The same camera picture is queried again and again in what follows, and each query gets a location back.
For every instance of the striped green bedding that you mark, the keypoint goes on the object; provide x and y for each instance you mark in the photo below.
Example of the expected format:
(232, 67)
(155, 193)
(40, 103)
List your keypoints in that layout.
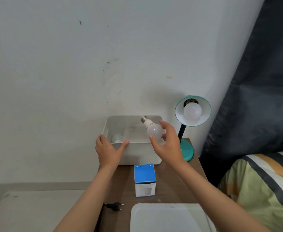
(259, 190)

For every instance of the white light bulb metal base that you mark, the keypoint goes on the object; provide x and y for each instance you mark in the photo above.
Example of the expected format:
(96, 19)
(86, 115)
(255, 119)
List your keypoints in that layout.
(153, 129)

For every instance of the white plastic tray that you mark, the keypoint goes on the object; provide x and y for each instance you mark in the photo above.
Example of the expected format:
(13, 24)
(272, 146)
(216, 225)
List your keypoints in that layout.
(168, 218)

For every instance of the person's right thumb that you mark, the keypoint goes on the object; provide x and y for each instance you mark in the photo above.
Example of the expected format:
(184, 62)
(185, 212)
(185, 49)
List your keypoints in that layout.
(154, 142)

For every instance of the dark grey curtain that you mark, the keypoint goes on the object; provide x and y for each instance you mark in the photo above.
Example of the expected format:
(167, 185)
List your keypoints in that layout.
(257, 94)

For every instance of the white plastic storage bin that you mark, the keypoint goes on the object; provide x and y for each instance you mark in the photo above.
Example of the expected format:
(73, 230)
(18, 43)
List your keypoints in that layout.
(139, 153)

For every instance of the person's left hand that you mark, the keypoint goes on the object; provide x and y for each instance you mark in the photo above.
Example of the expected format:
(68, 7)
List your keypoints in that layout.
(108, 155)

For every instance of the small white light bulb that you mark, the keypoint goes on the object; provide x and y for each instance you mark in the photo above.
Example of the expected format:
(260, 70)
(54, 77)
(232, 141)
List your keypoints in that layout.
(116, 138)

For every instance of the blue and white carton box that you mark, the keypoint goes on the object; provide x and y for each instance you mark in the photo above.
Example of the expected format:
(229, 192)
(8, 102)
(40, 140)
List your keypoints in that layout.
(144, 178)

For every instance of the person's right hand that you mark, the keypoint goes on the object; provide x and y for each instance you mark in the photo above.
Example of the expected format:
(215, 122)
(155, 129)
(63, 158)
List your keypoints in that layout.
(171, 149)

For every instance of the person's left forearm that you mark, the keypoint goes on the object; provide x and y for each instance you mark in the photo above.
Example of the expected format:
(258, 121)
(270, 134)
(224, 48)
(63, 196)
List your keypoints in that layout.
(88, 202)

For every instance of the person's left thumb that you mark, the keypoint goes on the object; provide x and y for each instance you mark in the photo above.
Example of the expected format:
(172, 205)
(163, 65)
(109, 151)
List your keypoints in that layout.
(123, 146)

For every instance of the person's right forearm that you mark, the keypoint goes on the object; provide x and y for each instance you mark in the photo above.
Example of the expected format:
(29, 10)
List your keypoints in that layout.
(216, 200)

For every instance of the round white lamp bulb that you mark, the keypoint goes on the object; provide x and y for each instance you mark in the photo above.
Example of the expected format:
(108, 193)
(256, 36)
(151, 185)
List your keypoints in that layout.
(192, 111)

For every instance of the teal desk lamp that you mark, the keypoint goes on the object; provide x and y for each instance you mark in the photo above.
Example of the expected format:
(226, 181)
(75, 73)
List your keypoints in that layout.
(188, 149)

